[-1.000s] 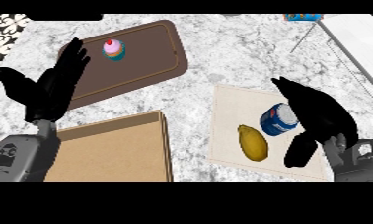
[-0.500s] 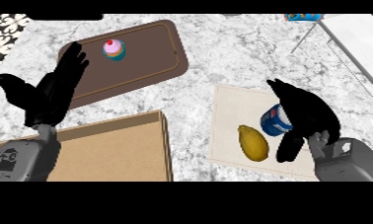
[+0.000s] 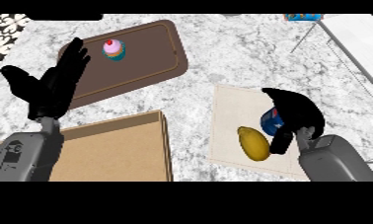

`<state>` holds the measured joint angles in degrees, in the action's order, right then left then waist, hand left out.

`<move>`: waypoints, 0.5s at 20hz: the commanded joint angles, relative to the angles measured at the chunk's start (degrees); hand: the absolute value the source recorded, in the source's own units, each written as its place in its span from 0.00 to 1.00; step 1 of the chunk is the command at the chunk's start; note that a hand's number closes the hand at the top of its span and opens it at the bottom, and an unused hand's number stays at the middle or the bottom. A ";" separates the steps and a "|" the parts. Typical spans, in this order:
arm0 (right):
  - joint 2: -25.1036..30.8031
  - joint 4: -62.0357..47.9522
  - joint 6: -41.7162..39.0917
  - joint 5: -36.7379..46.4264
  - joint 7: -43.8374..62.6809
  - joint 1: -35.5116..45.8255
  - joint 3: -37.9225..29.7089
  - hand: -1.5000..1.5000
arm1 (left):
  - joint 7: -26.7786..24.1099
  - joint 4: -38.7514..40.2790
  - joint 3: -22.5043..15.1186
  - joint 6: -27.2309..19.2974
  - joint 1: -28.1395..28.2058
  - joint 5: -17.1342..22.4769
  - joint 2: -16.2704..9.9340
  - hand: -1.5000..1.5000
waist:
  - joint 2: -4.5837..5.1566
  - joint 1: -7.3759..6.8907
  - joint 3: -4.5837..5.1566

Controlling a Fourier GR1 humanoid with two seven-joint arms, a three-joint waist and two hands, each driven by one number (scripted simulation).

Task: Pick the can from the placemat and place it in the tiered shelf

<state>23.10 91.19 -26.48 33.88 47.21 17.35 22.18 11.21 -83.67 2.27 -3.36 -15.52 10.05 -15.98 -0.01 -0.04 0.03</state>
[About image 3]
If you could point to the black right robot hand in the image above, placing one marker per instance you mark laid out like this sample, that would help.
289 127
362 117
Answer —
301 109

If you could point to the pink frosted cupcake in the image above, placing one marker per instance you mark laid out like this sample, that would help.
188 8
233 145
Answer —
114 49

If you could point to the white tiered shelf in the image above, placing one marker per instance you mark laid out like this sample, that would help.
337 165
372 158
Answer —
347 37

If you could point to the yellow lemon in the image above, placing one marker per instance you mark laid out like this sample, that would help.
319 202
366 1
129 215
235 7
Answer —
254 143

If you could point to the blue can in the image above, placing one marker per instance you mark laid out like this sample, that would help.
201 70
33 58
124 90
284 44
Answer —
270 122

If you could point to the beige placemat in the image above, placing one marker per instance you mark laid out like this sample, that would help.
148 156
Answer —
235 116

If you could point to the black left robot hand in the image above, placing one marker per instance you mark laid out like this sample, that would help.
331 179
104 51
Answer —
54 86

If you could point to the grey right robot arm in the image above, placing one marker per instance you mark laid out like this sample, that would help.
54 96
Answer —
331 159

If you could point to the tan wooden box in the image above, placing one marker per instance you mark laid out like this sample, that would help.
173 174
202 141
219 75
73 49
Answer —
117 152

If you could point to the black and white patterned cloth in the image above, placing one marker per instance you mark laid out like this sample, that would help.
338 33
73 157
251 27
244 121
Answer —
11 30

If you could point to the brown cutting board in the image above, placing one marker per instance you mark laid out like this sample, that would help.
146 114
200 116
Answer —
132 60

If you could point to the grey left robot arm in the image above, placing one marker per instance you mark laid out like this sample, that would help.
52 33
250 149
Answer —
29 155

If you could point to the blue and orange box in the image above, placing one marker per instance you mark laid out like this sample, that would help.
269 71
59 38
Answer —
303 16

